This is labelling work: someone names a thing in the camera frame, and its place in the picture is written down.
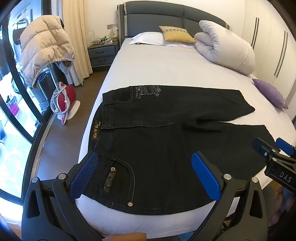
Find white pillow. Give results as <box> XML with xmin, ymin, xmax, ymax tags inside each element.
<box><xmin>129</xmin><ymin>32</ymin><xmax>196</xmax><ymax>48</ymax></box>

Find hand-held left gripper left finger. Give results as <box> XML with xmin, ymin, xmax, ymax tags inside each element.
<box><xmin>21</xmin><ymin>151</ymin><xmax>104</xmax><ymax>241</ymax></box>

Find cream curtain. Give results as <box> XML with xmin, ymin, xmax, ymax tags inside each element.
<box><xmin>62</xmin><ymin>0</ymin><xmax>93</xmax><ymax>87</ymax></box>

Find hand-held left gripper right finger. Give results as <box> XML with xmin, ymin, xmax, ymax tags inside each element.
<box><xmin>191</xmin><ymin>152</ymin><xmax>271</xmax><ymax>241</ymax></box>

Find yellow patterned cushion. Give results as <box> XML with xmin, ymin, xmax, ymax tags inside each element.
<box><xmin>159</xmin><ymin>26</ymin><xmax>196</xmax><ymax>44</ymax></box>

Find grey nightstand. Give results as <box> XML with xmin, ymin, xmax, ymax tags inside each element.
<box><xmin>87</xmin><ymin>41</ymin><xmax>120</xmax><ymax>67</ymax></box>

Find black framed glass door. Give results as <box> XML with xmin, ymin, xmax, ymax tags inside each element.
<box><xmin>0</xmin><ymin>0</ymin><xmax>61</xmax><ymax>198</ymax></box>

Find beige puffer jacket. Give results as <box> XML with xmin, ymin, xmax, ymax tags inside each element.
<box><xmin>20</xmin><ymin>15</ymin><xmax>75</xmax><ymax>87</ymax></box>

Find bed with white sheet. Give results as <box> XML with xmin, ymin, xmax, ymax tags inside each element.
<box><xmin>75</xmin><ymin>37</ymin><xmax>296</xmax><ymax>239</ymax></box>

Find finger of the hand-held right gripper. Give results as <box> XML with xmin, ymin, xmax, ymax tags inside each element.
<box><xmin>252</xmin><ymin>137</ymin><xmax>281</xmax><ymax>161</ymax></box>
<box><xmin>276</xmin><ymin>138</ymin><xmax>296</xmax><ymax>160</ymax></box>

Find person's left hand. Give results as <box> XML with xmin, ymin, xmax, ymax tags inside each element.
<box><xmin>102</xmin><ymin>233</ymin><xmax>147</xmax><ymax>241</ymax></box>

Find rolled white duvet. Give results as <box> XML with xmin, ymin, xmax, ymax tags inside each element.
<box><xmin>194</xmin><ymin>20</ymin><xmax>256</xmax><ymax>76</ymax></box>

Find red steam iron with cord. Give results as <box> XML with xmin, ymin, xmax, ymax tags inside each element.
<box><xmin>50</xmin><ymin>82</ymin><xmax>81</xmax><ymax>123</ymax></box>

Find black perforated laundry basket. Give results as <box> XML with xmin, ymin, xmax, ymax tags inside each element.
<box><xmin>30</xmin><ymin>67</ymin><xmax>59</xmax><ymax>110</ymax></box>

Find purple cushion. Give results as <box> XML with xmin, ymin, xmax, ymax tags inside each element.
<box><xmin>252</xmin><ymin>78</ymin><xmax>289</xmax><ymax>109</ymax></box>

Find white wire basket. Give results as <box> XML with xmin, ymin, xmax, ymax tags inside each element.
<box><xmin>89</xmin><ymin>30</ymin><xmax>112</xmax><ymax>46</ymax></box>

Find white wardrobe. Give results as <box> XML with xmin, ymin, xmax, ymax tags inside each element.
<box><xmin>240</xmin><ymin>0</ymin><xmax>296</xmax><ymax>103</ymax></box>

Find black denim pants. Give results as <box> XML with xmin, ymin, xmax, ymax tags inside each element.
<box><xmin>87</xmin><ymin>85</ymin><xmax>274</xmax><ymax>215</ymax></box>

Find grey upholstered headboard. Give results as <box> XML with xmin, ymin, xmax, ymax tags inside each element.
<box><xmin>117</xmin><ymin>1</ymin><xmax>230</xmax><ymax>39</ymax></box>

